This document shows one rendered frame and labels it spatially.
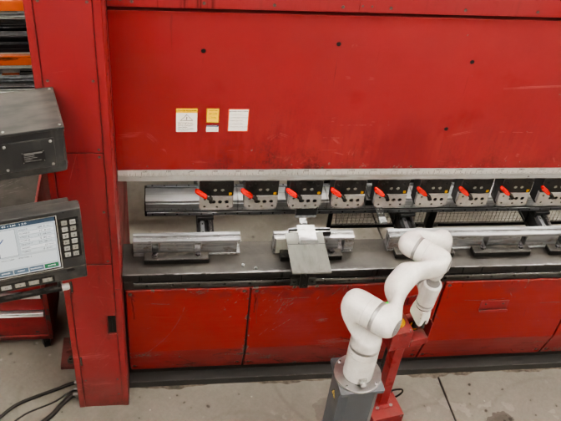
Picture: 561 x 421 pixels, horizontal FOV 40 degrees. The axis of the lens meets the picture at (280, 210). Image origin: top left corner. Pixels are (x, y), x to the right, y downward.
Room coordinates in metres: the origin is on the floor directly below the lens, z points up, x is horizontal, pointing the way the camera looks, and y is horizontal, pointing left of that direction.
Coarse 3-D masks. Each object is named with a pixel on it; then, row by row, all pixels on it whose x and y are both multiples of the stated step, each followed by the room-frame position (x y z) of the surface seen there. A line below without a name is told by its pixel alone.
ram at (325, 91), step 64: (128, 64) 2.52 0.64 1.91; (192, 64) 2.57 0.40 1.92; (256, 64) 2.62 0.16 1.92; (320, 64) 2.67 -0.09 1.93; (384, 64) 2.72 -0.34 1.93; (448, 64) 2.78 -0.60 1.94; (512, 64) 2.83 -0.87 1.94; (128, 128) 2.52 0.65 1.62; (256, 128) 2.63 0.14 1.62; (320, 128) 2.68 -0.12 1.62; (384, 128) 2.73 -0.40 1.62; (448, 128) 2.79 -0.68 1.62; (512, 128) 2.85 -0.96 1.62
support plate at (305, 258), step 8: (296, 232) 2.69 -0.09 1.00; (320, 232) 2.71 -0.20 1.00; (288, 240) 2.64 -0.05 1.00; (296, 240) 2.64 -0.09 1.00; (320, 240) 2.66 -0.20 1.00; (288, 248) 2.58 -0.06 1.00; (296, 248) 2.59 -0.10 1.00; (304, 248) 2.59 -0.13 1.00; (312, 248) 2.60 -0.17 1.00; (320, 248) 2.61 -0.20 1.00; (296, 256) 2.53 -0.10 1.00; (304, 256) 2.54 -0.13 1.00; (312, 256) 2.54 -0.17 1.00; (320, 256) 2.55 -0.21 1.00; (296, 264) 2.48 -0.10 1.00; (304, 264) 2.49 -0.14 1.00; (312, 264) 2.50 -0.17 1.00; (320, 264) 2.50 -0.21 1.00; (328, 264) 2.51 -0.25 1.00; (296, 272) 2.43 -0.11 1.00; (304, 272) 2.44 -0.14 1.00; (312, 272) 2.44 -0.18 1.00; (320, 272) 2.45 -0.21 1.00; (328, 272) 2.46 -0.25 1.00
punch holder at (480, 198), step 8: (456, 184) 2.87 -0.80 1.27; (464, 184) 2.82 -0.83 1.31; (472, 184) 2.83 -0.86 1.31; (480, 184) 2.83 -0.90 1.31; (488, 184) 2.84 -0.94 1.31; (456, 192) 2.85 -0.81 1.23; (472, 192) 2.83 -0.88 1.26; (480, 192) 2.84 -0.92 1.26; (488, 192) 2.85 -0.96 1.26; (456, 200) 2.82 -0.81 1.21; (464, 200) 2.82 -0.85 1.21; (472, 200) 2.83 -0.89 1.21; (480, 200) 2.84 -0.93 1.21
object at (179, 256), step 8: (144, 256) 2.51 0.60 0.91; (152, 256) 2.51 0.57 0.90; (160, 256) 2.52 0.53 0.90; (168, 256) 2.53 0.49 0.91; (176, 256) 2.53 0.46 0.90; (184, 256) 2.54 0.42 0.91; (192, 256) 2.55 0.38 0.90; (200, 256) 2.55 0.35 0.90; (208, 256) 2.56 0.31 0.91; (144, 264) 2.49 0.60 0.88
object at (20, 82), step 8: (0, 72) 4.19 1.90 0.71; (8, 72) 4.20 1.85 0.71; (16, 72) 4.21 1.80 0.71; (24, 72) 4.17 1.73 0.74; (32, 72) 4.18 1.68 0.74; (0, 80) 4.07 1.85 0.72; (8, 80) 4.08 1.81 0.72; (16, 80) 4.10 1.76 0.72; (24, 80) 4.11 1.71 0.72; (32, 80) 4.12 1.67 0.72; (0, 88) 3.95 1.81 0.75; (8, 88) 3.96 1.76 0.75; (16, 88) 3.97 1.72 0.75; (24, 88) 3.99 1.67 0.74; (32, 88) 4.00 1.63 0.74
